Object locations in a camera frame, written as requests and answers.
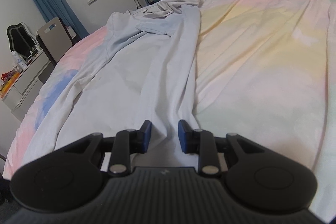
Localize light grey trousers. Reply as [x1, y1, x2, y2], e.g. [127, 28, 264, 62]
[23, 0, 201, 166]

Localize pastel tie-dye bed sheet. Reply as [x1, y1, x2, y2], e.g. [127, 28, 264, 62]
[3, 0, 335, 221]

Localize white lotion bottle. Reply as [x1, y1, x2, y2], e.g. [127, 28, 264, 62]
[12, 51, 27, 71]

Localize beige chair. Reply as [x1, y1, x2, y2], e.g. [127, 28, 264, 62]
[36, 17, 74, 66]

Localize colourful snack packets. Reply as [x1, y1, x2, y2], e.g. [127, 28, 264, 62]
[1, 69, 21, 98]

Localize black framed vanity mirror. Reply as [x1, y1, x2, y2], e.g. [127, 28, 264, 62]
[6, 23, 37, 61]

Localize white dressing table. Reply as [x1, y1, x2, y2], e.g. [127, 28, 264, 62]
[2, 51, 54, 121]

